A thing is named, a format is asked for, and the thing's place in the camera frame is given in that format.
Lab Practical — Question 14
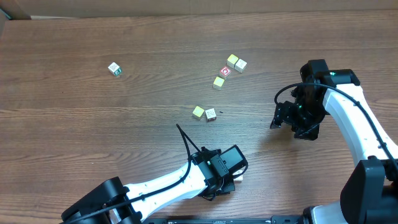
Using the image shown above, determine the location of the yellow G wooden block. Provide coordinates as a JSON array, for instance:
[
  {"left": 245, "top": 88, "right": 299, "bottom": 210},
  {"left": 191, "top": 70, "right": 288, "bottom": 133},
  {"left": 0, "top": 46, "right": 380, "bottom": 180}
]
[{"left": 192, "top": 106, "right": 205, "bottom": 120}]

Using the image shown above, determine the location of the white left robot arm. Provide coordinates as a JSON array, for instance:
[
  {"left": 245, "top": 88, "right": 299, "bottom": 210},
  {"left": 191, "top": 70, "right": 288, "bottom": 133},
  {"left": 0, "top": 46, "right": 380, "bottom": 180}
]
[{"left": 61, "top": 145, "right": 248, "bottom": 223}]

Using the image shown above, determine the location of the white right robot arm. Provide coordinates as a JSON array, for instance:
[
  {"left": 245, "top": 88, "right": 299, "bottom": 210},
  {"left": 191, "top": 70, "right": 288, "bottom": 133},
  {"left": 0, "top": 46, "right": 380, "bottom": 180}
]
[{"left": 270, "top": 59, "right": 397, "bottom": 224}]

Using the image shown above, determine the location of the cream E wooden block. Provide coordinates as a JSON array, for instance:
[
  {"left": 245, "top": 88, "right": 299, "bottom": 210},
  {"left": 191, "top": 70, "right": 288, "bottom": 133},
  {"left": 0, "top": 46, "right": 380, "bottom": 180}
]
[{"left": 205, "top": 108, "right": 217, "bottom": 122}]

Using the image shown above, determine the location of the plain cream wooden block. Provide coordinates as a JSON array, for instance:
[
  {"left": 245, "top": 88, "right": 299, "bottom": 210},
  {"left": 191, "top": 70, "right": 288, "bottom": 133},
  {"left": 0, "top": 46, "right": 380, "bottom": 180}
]
[{"left": 234, "top": 58, "right": 247, "bottom": 73}]

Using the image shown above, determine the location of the pale yellow wooden block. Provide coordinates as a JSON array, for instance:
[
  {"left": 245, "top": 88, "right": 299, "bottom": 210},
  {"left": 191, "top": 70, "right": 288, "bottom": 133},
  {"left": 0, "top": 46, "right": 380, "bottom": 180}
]
[{"left": 213, "top": 77, "right": 224, "bottom": 90}]

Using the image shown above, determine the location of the red top wooden block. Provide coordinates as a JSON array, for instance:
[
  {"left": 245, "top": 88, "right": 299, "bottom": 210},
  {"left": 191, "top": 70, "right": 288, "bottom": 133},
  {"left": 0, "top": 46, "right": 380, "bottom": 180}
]
[{"left": 219, "top": 66, "right": 231, "bottom": 80}]

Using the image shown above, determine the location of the yellow top wooden block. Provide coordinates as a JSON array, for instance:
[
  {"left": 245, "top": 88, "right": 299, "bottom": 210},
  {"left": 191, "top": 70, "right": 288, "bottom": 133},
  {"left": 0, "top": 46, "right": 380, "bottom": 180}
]
[{"left": 226, "top": 54, "right": 239, "bottom": 68}]

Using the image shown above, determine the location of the green letter wooden block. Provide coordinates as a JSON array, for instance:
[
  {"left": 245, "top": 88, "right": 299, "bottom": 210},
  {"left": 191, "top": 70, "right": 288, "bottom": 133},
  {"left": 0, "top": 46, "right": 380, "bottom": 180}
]
[{"left": 108, "top": 62, "right": 122, "bottom": 77}]

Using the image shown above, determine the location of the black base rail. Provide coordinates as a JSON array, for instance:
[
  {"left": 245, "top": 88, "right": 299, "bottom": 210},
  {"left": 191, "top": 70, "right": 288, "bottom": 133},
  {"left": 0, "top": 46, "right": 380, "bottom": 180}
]
[{"left": 143, "top": 215, "right": 310, "bottom": 224}]

